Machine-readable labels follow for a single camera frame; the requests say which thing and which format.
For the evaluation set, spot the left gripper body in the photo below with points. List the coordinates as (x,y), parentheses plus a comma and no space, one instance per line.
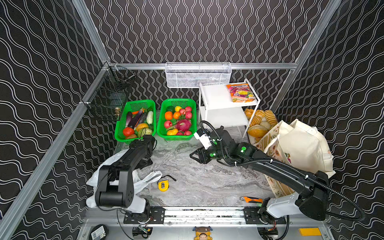
(147,140)

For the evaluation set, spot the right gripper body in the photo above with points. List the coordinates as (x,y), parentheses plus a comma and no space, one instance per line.
(202,153)

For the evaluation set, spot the cream canvas tote bag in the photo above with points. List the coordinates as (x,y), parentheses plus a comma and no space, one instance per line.
(299,145)

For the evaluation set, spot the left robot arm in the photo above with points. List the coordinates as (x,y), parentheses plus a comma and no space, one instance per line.
(115,187)

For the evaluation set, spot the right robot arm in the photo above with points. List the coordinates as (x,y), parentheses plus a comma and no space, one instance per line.
(311,191)

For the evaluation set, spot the red tomato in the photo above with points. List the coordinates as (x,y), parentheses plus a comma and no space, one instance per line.
(128,131)

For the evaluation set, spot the purple eggplant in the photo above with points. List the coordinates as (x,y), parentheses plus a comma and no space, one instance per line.
(129,117)

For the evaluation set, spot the large round bread loaf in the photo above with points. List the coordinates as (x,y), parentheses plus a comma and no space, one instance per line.
(257,131)

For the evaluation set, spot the pink dragon fruit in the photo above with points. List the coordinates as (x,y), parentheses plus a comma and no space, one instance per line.
(183,125)

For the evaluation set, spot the orange fruit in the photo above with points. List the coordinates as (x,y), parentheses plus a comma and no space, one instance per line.
(169,116)

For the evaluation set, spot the white two-tier shelf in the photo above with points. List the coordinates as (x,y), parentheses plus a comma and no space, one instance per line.
(217,107)

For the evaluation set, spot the left green basket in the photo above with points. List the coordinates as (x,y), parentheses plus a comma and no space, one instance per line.
(143,121)

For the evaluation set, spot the green basket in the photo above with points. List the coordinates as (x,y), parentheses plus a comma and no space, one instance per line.
(143,121)
(167,129)

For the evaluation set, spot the yellow tape measure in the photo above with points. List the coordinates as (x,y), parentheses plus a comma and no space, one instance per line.
(164,182)

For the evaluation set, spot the red apple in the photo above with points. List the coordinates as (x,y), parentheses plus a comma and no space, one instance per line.
(188,115)

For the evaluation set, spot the right green basket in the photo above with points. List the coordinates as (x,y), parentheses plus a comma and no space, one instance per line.
(167,129)

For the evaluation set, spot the white bread tray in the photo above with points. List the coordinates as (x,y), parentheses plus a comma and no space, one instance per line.
(261,121)

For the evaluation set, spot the orange utility knife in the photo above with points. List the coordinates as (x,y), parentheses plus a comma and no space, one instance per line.
(251,200)

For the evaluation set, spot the orange snack bag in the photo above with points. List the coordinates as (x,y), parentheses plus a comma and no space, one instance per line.
(241,93)

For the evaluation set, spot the cartoon figure toy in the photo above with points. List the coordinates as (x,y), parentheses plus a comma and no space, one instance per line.
(203,233)

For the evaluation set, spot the yellow block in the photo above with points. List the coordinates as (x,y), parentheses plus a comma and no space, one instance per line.
(310,232)

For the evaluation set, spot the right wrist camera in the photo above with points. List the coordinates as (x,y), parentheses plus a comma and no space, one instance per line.
(204,139)

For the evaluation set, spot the black wire basket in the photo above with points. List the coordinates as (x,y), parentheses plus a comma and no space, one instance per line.
(108,101)

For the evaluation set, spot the metal base rail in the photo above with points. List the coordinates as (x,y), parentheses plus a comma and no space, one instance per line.
(183,217)

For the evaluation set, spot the white wire basket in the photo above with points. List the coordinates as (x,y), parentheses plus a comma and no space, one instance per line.
(192,75)

